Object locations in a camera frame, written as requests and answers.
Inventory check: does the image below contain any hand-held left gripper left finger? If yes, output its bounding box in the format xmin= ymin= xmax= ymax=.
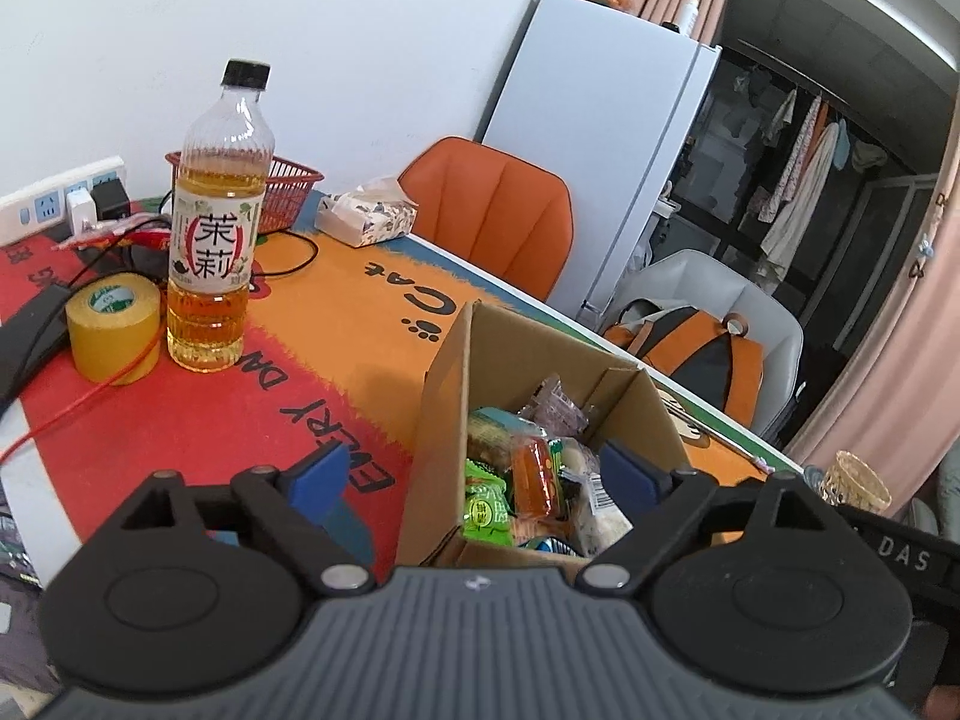
xmin=112 ymin=444 xmax=376 ymax=601

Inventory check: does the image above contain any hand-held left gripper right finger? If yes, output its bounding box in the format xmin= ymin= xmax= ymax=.
xmin=576 ymin=441 xmax=841 ymax=601

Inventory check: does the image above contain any pile of snack packets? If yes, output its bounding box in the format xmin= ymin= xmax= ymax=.
xmin=461 ymin=409 xmax=635 ymax=560

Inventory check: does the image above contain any pink snack packet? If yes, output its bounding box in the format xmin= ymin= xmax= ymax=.
xmin=525 ymin=375 xmax=593 ymax=432

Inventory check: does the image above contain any brown cardboard box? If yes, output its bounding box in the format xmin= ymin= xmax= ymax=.
xmin=395 ymin=300 xmax=695 ymax=571

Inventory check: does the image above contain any small woven basket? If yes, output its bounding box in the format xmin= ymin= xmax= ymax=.
xmin=821 ymin=450 xmax=893 ymax=517

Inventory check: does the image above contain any orange and black backpack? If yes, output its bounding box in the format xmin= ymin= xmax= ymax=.
xmin=604 ymin=305 xmax=764 ymax=425

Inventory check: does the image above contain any colourful printed table mat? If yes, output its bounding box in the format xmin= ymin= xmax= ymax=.
xmin=0 ymin=195 xmax=788 ymax=563

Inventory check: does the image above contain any grey chair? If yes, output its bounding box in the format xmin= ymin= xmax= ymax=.
xmin=600 ymin=249 xmax=805 ymax=451

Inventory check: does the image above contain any yellow tape roll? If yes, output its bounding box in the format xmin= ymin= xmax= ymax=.
xmin=66 ymin=275 xmax=162 ymax=385

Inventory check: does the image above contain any jasmine tea bottle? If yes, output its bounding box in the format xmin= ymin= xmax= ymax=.
xmin=165 ymin=58 xmax=275 ymax=374

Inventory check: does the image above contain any patterned tissue box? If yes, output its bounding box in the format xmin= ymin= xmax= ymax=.
xmin=315 ymin=176 xmax=419 ymax=248

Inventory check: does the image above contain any red plastic basket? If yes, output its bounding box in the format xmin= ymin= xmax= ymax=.
xmin=165 ymin=151 xmax=325 ymax=233

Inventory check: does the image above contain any orange chair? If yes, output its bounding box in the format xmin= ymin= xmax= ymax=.
xmin=397 ymin=136 xmax=575 ymax=302

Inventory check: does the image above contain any flat black device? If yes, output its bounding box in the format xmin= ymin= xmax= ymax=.
xmin=0 ymin=285 xmax=72 ymax=398

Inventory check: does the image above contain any white hanging garment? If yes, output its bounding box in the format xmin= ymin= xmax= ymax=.
xmin=759 ymin=120 xmax=841 ymax=282

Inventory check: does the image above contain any black power adapter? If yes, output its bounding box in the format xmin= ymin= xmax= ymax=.
xmin=94 ymin=180 xmax=130 ymax=220

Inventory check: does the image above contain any white fridge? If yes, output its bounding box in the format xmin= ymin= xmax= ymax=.
xmin=480 ymin=0 xmax=722 ymax=331

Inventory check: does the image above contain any white power strip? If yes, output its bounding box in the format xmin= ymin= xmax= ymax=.
xmin=0 ymin=157 xmax=128 ymax=245

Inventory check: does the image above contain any black cable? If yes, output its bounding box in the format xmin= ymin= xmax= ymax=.
xmin=251 ymin=229 xmax=320 ymax=278

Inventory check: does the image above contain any red cable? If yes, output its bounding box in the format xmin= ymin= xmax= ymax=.
xmin=0 ymin=292 xmax=162 ymax=466

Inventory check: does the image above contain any metal frame glass door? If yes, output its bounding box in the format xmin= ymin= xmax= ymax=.
xmin=836 ymin=172 xmax=942 ymax=353

